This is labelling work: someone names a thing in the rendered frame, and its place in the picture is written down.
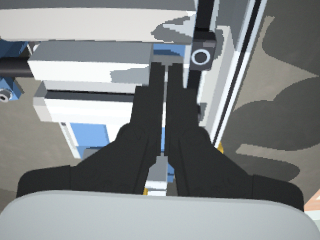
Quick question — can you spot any grey slotted metal block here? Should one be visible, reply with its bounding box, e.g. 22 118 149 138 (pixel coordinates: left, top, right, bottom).
28 41 154 117

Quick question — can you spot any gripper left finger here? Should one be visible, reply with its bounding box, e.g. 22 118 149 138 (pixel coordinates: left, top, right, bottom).
16 62 165 198

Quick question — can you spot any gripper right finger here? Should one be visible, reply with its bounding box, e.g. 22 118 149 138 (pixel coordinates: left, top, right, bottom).
164 63 304 212

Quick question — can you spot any white flat bar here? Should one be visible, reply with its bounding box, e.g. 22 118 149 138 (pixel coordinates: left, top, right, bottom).
154 55 184 81

